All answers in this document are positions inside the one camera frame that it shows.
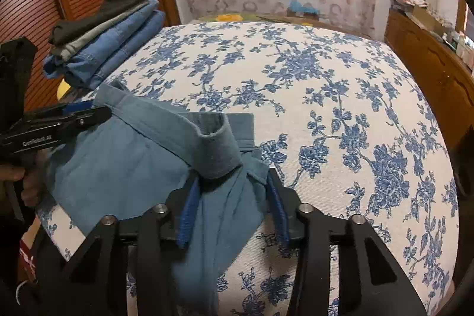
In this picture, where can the orange floral beige blanket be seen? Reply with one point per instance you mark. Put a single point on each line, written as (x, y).
(224, 18)

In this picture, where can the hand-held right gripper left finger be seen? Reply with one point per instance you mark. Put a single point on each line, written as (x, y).
(189, 212)

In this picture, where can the blue-grey shirt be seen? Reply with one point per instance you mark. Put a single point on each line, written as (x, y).
(111, 168)

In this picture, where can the grey folded garment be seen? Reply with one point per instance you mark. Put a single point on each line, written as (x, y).
(100, 31)

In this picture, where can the yellow round object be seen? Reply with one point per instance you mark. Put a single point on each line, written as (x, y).
(65, 88)

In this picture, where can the wooden cabinet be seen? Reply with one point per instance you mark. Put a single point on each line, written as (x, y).
(433, 60)

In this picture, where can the dark blue folded jeans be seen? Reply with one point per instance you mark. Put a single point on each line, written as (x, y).
(126, 53)

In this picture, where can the light blue folded jeans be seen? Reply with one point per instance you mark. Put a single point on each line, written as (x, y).
(103, 49)

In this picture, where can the black folded garment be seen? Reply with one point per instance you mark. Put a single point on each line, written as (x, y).
(96, 18)

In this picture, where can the person's left hand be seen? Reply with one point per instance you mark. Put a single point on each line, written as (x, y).
(35, 182)

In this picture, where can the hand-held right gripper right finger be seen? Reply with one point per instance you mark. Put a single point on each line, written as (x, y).
(279, 212)

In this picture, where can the cardboard box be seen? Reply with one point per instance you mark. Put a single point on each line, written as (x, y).
(426, 17)

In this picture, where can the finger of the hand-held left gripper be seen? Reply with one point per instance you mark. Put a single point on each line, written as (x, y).
(79, 106)
(92, 117)

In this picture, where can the blue floral white bed cover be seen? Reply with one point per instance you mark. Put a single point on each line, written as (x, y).
(333, 116)

